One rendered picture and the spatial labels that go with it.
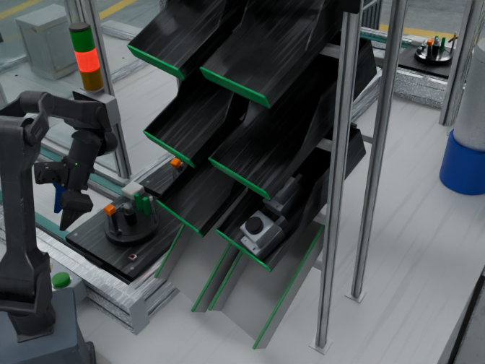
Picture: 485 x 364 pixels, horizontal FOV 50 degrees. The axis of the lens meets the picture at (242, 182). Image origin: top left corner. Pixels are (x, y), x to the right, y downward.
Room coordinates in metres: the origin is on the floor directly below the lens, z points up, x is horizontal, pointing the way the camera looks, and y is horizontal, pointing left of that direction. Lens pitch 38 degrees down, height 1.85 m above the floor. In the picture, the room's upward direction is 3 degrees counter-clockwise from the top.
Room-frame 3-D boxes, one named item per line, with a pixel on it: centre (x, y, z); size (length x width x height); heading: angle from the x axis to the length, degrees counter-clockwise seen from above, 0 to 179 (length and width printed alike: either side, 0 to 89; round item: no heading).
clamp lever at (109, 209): (0.92, 0.31, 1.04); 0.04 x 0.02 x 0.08; 142
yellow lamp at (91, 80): (1.17, 0.36, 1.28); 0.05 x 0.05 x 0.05
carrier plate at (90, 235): (0.96, 0.28, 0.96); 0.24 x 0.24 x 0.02; 52
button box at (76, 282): (0.84, 0.48, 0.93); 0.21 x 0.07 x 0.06; 52
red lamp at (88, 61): (1.17, 0.36, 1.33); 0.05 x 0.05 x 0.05
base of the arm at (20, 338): (0.61, 0.40, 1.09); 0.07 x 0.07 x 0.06; 17
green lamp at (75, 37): (1.17, 0.36, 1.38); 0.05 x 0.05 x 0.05
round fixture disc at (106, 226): (0.96, 0.28, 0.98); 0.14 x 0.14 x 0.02
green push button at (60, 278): (0.80, 0.43, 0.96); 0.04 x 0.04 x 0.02
